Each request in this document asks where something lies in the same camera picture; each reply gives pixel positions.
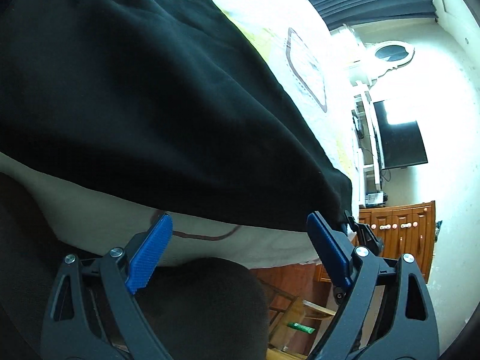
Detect black pants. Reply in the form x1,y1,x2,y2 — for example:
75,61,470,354
1,0,352,231

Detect wooden cabinet with knobs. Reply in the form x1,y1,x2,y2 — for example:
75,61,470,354
358,201,435,281

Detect black trouser leg of person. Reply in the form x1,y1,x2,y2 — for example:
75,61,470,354
1,175,269,359

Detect white tv shelf unit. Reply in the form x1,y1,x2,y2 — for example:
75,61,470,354
352,81,385,208

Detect black flat television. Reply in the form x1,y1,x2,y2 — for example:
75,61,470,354
373,100,428,170

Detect white oval vanity mirror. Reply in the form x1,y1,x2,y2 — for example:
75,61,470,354
368,41,415,78

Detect patterned white bed sheet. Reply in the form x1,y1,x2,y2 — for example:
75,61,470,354
1,0,359,268

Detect wooden chair frame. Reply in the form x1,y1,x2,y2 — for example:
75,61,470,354
259,280,336,359

